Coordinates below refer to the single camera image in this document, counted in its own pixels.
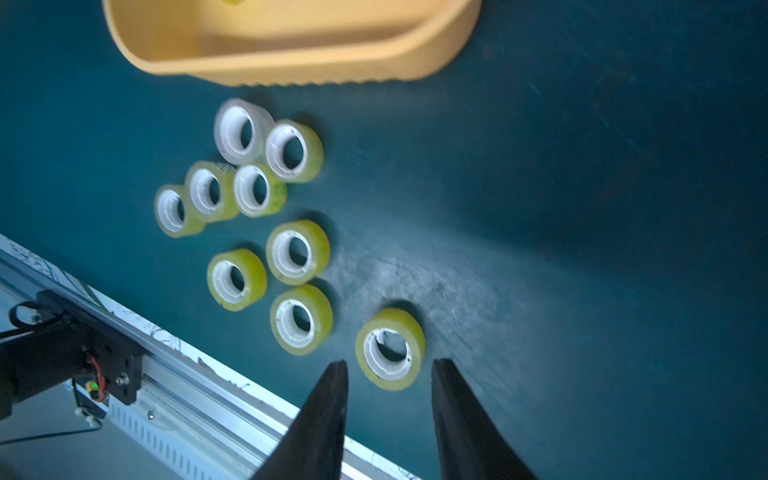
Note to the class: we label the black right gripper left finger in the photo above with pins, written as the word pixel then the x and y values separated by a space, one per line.
pixel 313 446

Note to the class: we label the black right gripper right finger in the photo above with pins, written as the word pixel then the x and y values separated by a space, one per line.
pixel 469 444

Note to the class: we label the transparent tape roll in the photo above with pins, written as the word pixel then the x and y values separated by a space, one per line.
pixel 210 187
pixel 390 349
pixel 258 191
pixel 236 279
pixel 301 319
pixel 174 212
pixel 294 152
pixel 241 129
pixel 298 252

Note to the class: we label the yellow plastic storage box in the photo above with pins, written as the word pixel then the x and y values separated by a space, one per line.
pixel 268 43

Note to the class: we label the aluminium frame rail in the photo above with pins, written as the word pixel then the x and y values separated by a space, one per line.
pixel 193 415

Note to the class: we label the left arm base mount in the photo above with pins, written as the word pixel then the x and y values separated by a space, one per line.
pixel 53 340

